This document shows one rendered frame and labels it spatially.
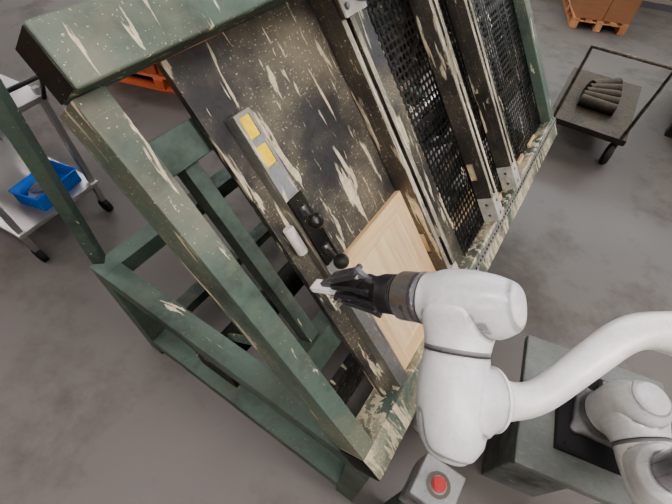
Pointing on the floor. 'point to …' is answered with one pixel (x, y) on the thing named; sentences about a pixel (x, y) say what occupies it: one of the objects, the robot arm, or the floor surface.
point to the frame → (229, 351)
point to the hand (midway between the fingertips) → (325, 286)
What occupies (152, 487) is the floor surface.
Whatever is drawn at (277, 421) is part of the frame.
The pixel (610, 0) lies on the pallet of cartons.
